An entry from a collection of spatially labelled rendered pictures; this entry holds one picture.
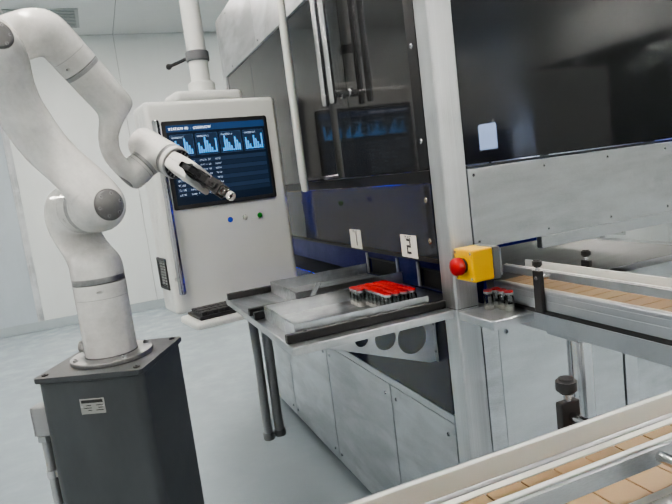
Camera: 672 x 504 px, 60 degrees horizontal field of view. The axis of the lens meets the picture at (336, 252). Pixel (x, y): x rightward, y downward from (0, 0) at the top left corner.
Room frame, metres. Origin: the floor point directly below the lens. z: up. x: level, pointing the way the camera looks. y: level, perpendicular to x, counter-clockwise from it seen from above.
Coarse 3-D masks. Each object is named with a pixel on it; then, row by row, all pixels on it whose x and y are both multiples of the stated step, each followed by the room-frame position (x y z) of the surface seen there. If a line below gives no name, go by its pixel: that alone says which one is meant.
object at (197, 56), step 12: (180, 0) 2.22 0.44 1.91; (192, 0) 2.21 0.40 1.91; (192, 12) 2.21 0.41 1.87; (192, 24) 2.21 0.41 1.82; (192, 36) 2.21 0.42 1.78; (192, 48) 2.21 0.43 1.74; (204, 48) 2.23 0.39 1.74; (180, 60) 2.25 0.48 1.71; (192, 60) 2.21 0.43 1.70; (204, 60) 2.22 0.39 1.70; (192, 72) 2.22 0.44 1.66; (204, 72) 2.22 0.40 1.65; (192, 84) 2.20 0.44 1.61; (204, 84) 2.20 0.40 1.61
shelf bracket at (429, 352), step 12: (432, 324) 1.42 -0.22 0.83; (396, 336) 1.39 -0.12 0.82; (432, 336) 1.43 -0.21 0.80; (336, 348) 1.33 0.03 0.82; (348, 348) 1.34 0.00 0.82; (360, 348) 1.35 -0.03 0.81; (372, 348) 1.37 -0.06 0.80; (396, 348) 1.39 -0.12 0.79; (432, 348) 1.43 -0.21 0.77; (420, 360) 1.41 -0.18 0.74; (432, 360) 1.42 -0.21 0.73
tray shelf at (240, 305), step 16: (416, 288) 1.63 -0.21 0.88; (240, 304) 1.72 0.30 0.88; (256, 304) 1.69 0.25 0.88; (256, 320) 1.48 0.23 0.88; (400, 320) 1.31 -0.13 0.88; (416, 320) 1.30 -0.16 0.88; (432, 320) 1.32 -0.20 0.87; (272, 336) 1.34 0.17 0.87; (336, 336) 1.24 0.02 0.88; (352, 336) 1.24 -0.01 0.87; (368, 336) 1.26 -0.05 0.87; (288, 352) 1.22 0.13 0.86; (304, 352) 1.20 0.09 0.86
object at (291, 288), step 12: (360, 264) 1.96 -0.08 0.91; (300, 276) 1.88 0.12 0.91; (312, 276) 1.90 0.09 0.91; (324, 276) 1.91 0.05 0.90; (336, 276) 1.93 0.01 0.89; (348, 276) 1.94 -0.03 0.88; (360, 276) 1.92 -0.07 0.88; (372, 276) 1.89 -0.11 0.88; (384, 276) 1.71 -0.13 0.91; (396, 276) 1.72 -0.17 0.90; (276, 288) 1.79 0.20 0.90; (288, 288) 1.87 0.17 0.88; (300, 288) 1.84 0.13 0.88; (312, 288) 1.81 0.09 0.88; (324, 288) 1.64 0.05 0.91; (336, 288) 1.65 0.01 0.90
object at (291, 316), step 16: (272, 304) 1.49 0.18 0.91; (288, 304) 1.51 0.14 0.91; (304, 304) 1.53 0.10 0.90; (320, 304) 1.54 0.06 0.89; (336, 304) 1.54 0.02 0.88; (352, 304) 1.52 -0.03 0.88; (400, 304) 1.34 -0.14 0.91; (416, 304) 1.36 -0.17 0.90; (272, 320) 1.42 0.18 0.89; (288, 320) 1.30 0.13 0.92; (304, 320) 1.41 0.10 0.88; (320, 320) 1.27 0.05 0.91; (336, 320) 1.28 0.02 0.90
